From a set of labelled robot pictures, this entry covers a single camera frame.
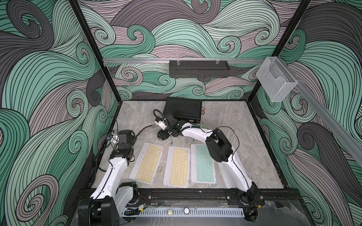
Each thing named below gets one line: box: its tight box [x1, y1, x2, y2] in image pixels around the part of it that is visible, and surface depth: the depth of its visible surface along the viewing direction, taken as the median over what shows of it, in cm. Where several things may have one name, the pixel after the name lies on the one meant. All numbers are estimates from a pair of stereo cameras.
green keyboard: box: [190, 144, 217, 185], surface depth 84 cm
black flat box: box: [163, 97, 203, 123], surface depth 111 cm
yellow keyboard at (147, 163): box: [129, 142, 165, 185], surface depth 87 cm
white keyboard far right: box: [220, 161, 239, 189], surface depth 64 cm
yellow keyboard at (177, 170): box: [163, 145, 191, 188], surface depth 85 cm
